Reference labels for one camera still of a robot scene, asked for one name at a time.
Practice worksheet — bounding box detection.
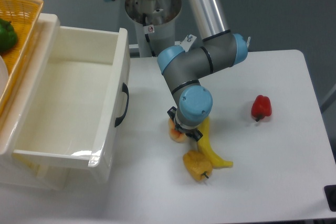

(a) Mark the white drawer cabinet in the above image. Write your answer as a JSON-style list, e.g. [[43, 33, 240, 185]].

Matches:
[[0, 13, 71, 191]]

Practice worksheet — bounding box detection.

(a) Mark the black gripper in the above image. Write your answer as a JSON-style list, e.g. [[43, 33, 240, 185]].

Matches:
[[167, 106, 203, 140]]

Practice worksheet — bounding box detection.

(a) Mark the yellow bell pepper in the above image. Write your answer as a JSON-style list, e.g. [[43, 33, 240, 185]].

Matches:
[[183, 150, 213, 182]]

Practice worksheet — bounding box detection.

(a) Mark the black object at table edge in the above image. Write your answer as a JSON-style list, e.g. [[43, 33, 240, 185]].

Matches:
[[324, 185, 336, 212]]

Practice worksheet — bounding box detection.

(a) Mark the yellow woven basket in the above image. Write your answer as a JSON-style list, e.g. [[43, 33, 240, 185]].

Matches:
[[1, 0, 44, 114]]

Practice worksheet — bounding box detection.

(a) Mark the red bell pepper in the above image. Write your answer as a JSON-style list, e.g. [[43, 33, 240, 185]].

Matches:
[[251, 95, 272, 122]]

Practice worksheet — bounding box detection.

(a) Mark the yellow banana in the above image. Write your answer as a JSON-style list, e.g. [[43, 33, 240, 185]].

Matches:
[[197, 116, 234, 169]]

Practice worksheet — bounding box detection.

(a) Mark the round orange bread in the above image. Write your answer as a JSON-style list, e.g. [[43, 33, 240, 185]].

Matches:
[[168, 119, 187, 143]]

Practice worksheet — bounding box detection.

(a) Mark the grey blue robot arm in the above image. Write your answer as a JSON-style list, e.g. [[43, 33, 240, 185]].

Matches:
[[105, 0, 248, 140]]

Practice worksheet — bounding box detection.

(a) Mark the white plate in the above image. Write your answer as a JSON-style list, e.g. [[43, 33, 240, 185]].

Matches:
[[0, 57, 9, 96]]

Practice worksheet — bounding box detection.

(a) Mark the white open drawer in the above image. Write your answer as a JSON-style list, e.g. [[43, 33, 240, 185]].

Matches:
[[13, 27, 130, 183]]

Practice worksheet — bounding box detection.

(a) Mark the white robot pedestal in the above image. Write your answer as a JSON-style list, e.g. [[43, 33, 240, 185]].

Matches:
[[125, 0, 182, 57]]

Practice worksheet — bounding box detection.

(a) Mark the black drawer handle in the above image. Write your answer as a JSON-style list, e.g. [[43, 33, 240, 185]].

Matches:
[[114, 82, 130, 127]]

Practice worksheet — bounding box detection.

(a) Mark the black cable on pedestal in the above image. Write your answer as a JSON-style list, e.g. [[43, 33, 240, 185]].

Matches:
[[142, 13, 157, 57]]

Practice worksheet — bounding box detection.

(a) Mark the green bell pepper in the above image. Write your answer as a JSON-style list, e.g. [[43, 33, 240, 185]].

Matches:
[[1, 19, 18, 52]]

